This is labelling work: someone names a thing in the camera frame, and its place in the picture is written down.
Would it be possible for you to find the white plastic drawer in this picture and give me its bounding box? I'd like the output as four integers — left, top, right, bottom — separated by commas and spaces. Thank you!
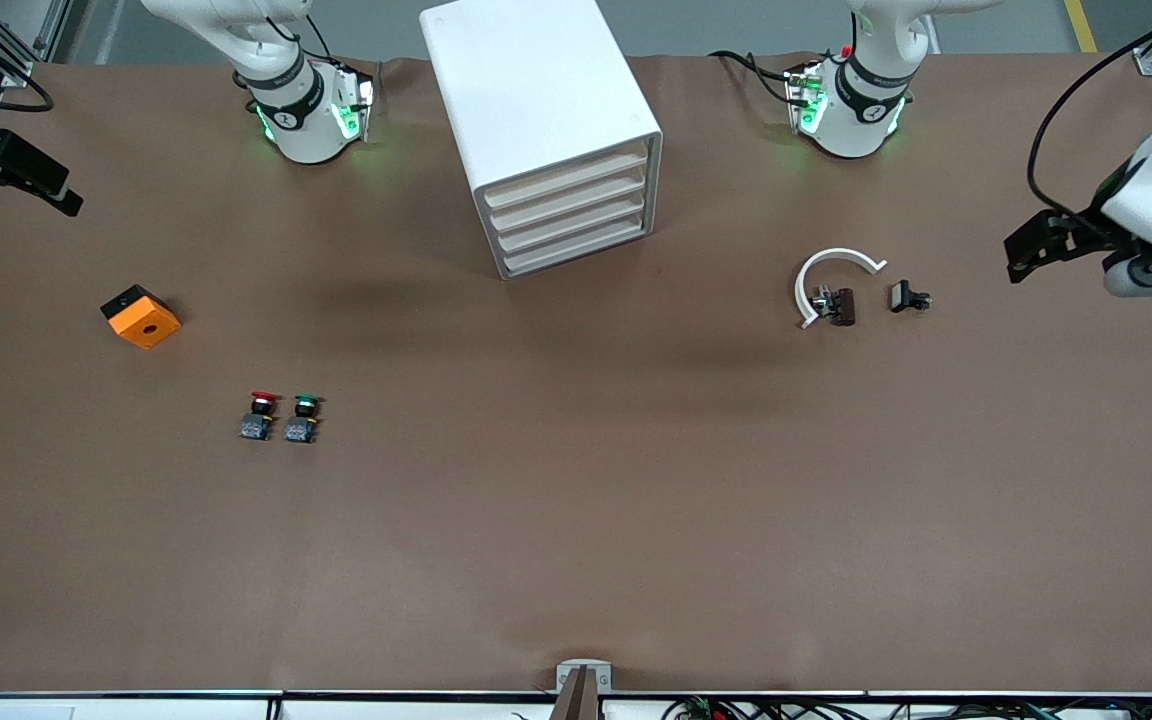
494, 192, 652, 254
481, 143, 652, 211
501, 213, 652, 276
488, 168, 652, 233

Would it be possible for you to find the red push button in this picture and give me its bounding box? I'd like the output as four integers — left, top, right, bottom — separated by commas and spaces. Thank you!
240, 390, 280, 442

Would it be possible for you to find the green push button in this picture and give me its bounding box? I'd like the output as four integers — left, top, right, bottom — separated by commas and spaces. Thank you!
284, 393, 324, 444

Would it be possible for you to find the white drawer cabinet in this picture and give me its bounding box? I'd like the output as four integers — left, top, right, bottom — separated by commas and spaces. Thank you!
420, 0, 664, 281

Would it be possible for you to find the orange box with hole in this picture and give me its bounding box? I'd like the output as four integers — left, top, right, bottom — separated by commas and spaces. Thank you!
100, 285, 182, 351

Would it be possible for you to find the small brown component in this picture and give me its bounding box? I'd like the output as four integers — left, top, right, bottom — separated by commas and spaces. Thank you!
812, 286, 857, 327

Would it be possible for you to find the white curved plastic piece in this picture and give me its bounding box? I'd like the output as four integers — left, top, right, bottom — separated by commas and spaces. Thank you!
794, 247, 888, 330

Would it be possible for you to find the metal clamp at table edge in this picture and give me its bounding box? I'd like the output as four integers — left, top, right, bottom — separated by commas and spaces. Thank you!
548, 668, 603, 720

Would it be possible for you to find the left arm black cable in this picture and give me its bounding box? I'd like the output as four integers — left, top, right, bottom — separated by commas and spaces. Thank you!
1028, 20, 1152, 216

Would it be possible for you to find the aluminium frame profile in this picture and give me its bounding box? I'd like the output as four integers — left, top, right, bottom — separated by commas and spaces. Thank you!
0, 0, 73, 89

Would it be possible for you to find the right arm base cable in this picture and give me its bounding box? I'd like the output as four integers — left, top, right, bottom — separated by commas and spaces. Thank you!
301, 12, 382, 71

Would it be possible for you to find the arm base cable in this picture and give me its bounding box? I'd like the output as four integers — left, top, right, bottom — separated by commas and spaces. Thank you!
708, 48, 807, 106
301, 12, 382, 71

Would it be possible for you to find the left arm base cable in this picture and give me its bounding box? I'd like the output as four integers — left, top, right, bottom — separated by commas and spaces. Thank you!
708, 48, 807, 106

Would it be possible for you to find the tangled cable bundle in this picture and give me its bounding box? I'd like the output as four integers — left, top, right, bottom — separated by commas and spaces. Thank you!
661, 695, 1152, 720

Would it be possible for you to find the white table edge rail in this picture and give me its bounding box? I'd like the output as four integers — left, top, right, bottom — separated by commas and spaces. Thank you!
0, 688, 1152, 720

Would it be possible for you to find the grey metal bracket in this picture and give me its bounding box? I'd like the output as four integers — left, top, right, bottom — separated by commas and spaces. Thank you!
556, 660, 613, 693

